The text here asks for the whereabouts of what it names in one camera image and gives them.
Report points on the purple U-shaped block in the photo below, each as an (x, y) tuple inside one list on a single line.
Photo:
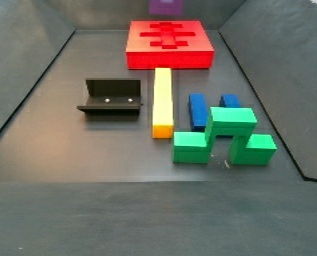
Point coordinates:
[(167, 7)]

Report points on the black angle fixture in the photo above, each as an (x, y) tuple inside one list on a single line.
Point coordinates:
[(113, 95)]

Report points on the red puzzle board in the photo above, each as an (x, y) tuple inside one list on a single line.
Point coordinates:
[(169, 44)]

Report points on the yellow long bar block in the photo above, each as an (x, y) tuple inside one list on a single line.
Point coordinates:
[(163, 105)]

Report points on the blue U-shaped block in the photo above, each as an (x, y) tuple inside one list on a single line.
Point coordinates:
[(199, 109)]

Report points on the green stepped arch block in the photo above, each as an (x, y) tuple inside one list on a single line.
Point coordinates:
[(251, 149)]

